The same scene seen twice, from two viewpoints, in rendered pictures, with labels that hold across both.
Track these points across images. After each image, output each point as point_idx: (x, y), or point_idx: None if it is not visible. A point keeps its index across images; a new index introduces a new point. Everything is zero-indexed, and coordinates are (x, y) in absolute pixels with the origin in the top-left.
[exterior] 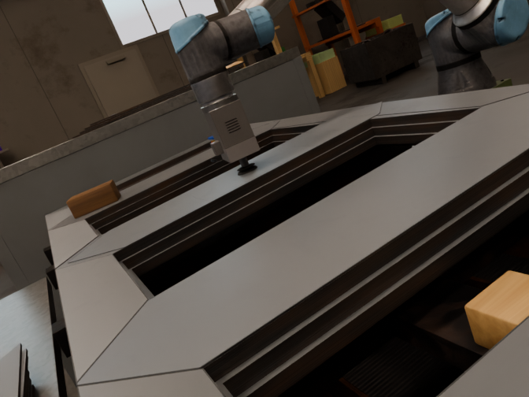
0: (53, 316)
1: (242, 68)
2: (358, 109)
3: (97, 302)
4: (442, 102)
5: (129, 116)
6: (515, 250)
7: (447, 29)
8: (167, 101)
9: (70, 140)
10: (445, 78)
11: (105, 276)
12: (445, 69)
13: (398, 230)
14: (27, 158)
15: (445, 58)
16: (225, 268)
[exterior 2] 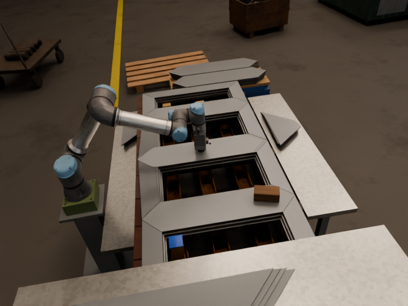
0: (286, 176)
1: (97, 274)
2: (142, 164)
3: (248, 116)
4: (147, 135)
5: (231, 251)
6: None
7: (78, 161)
8: (190, 258)
9: (288, 241)
10: (85, 182)
11: (248, 124)
12: (84, 179)
13: (203, 102)
14: (326, 235)
15: (82, 174)
16: (225, 109)
